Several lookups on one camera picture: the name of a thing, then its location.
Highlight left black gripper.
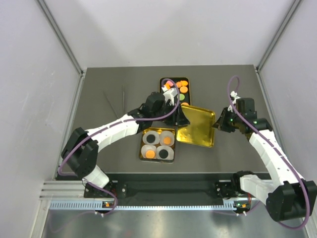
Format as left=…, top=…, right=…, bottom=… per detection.
left=152, top=102, right=190, bottom=126

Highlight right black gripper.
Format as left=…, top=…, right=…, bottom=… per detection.
left=212, top=107, right=243, bottom=132

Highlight gold tin lid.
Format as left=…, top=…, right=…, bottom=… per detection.
left=176, top=105, right=215, bottom=148

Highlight orange star cookie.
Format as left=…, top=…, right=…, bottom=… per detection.
left=163, top=137, right=172, bottom=145

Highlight black round cookie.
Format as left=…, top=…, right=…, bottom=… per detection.
left=146, top=134, right=156, bottom=144
left=158, top=149, right=169, bottom=159

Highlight orange round cookie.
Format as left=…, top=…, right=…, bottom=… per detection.
left=145, top=150, right=156, bottom=159

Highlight metal tongs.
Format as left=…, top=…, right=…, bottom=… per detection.
left=103, top=84, right=125, bottom=119

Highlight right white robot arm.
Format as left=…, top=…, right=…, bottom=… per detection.
left=213, top=91, right=317, bottom=222

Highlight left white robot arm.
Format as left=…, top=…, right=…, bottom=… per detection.
left=57, top=88, right=180, bottom=197

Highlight green cookie right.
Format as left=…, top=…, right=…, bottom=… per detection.
left=179, top=94, right=185, bottom=101

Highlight white paper cup top right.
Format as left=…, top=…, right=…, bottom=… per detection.
left=159, top=130, right=175, bottom=147

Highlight white paper cup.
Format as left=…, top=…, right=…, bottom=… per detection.
left=141, top=144, right=157, bottom=159
left=157, top=146, right=174, bottom=161
left=142, top=130, right=159, bottom=145
left=159, top=130, right=175, bottom=147

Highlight gold cookie tin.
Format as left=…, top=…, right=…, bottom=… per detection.
left=139, top=127, right=176, bottom=163

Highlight orange cookie upper right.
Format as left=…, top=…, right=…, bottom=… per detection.
left=179, top=86, right=188, bottom=94

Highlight white paper cup top left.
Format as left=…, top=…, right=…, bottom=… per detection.
left=142, top=130, right=159, bottom=145

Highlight black cookie tray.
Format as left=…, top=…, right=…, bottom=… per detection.
left=159, top=77, right=191, bottom=105

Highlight orange ridged cookie top right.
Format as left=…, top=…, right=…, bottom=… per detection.
left=181, top=80, right=188, bottom=86

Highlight white paper cup bottom right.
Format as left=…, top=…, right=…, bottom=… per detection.
left=157, top=146, right=174, bottom=161

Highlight white paper cup bottom left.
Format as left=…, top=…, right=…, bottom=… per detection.
left=141, top=144, right=157, bottom=159

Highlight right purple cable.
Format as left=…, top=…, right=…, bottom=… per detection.
left=227, top=75, right=312, bottom=229

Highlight purple cable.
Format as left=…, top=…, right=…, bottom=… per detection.
left=227, top=75, right=312, bottom=229
left=57, top=78, right=180, bottom=215

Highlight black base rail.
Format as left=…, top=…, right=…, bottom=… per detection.
left=85, top=180, right=244, bottom=200

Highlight slotted cable duct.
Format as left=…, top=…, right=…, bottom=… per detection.
left=49, top=200, right=251, bottom=211

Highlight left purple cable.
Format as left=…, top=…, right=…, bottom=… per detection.
left=57, top=78, right=180, bottom=215

